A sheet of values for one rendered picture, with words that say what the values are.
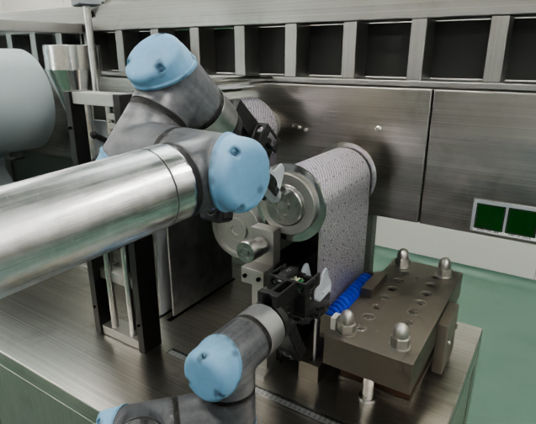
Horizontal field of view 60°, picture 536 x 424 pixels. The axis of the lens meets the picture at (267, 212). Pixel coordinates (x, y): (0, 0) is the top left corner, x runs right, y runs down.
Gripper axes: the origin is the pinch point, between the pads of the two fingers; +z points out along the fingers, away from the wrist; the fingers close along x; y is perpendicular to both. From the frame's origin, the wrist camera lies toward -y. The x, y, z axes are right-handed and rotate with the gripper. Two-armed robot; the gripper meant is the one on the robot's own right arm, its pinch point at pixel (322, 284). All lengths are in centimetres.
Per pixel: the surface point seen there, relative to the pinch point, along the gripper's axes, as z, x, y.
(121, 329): -14.7, 42.1, -16.5
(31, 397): -29, 57, -31
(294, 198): -4.8, 3.8, 18.1
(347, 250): 11.1, -0.2, 3.2
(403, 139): 29.7, -4.2, 24.1
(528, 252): 263, -27, -85
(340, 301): 3.7, -2.3, -4.7
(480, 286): 245, -3, -109
